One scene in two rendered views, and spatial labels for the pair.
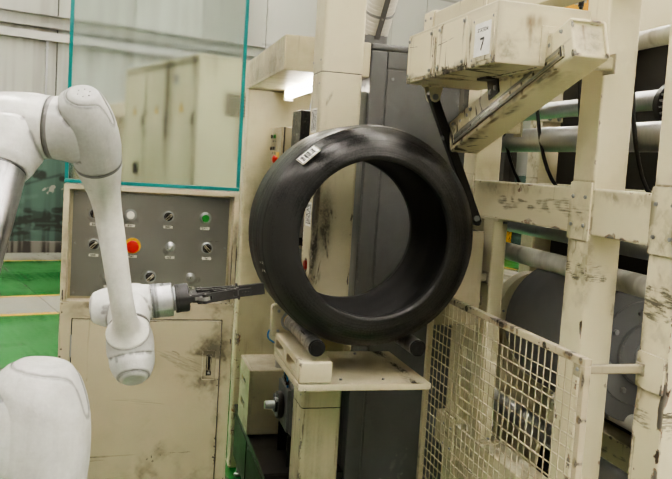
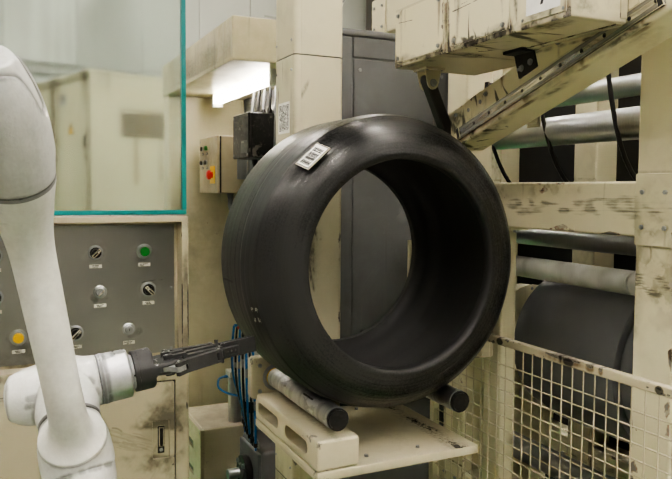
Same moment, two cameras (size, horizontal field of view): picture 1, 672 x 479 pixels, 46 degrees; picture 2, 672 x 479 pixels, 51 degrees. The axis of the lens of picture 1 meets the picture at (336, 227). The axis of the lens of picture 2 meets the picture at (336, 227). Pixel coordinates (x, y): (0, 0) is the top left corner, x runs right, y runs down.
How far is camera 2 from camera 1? 0.75 m
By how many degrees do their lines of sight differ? 10
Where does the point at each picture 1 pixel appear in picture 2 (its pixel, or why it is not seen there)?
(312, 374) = (334, 456)
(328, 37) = (299, 10)
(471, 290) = not seen: hidden behind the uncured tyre
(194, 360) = (142, 436)
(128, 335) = (76, 444)
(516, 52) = (595, 3)
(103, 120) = (26, 102)
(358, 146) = (377, 141)
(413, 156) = (443, 152)
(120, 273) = (60, 352)
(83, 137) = not seen: outside the picture
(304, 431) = not seen: outside the picture
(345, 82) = (323, 68)
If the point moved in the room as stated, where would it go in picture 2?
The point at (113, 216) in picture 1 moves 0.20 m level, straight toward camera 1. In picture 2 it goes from (44, 263) to (56, 279)
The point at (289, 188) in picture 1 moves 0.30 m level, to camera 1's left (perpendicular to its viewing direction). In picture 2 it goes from (290, 203) to (119, 203)
